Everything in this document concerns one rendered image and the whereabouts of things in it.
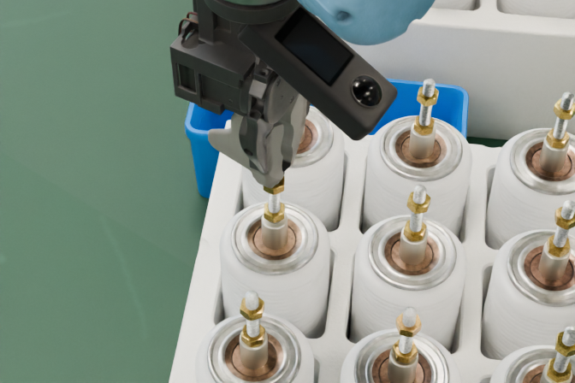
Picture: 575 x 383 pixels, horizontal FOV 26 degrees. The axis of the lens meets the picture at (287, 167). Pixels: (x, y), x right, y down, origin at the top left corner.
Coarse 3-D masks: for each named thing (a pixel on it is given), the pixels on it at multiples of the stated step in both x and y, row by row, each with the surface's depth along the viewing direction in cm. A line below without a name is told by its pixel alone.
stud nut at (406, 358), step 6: (396, 342) 96; (396, 348) 96; (414, 348) 96; (396, 354) 95; (402, 354) 95; (408, 354) 95; (414, 354) 95; (396, 360) 96; (402, 360) 95; (408, 360) 95
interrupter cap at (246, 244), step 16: (256, 208) 109; (288, 208) 109; (240, 224) 108; (256, 224) 108; (288, 224) 108; (304, 224) 108; (240, 240) 107; (256, 240) 107; (288, 240) 107; (304, 240) 107; (240, 256) 105; (256, 256) 106; (272, 256) 106; (288, 256) 106; (304, 256) 106; (256, 272) 105; (272, 272) 104; (288, 272) 105
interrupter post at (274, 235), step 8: (264, 224) 104; (272, 224) 104; (280, 224) 104; (264, 232) 105; (272, 232) 104; (280, 232) 105; (264, 240) 106; (272, 240) 105; (280, 240) 106; (272, 248) 106; (280, 248) 106
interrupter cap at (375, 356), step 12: (384, 336) 100; (396, 336) 101; (420, 336) 100; (372, 348) 100; (384, 348) 100; (420, 348) 100; (432, 348) 100; (360, 360) 99; (372, 360) 99; (384, 360) 99; (420, 360) 99; (432, 360) 99; (444, 360) 99; (360, 372) 98; (372, 372) 99; (384, 372) 99; (420, 372) 99; (432, 372) 98; (444, 372) 98
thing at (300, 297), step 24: (312, 216) 109; (240, 264) 105; (312, 264) 106; (240, 288) 106; (264, 288) 105; (288, 288) 105; (312, 288) 107; (264, 312) 107; (288, 312) 108; (312, 312) 110; (312, 336) 113
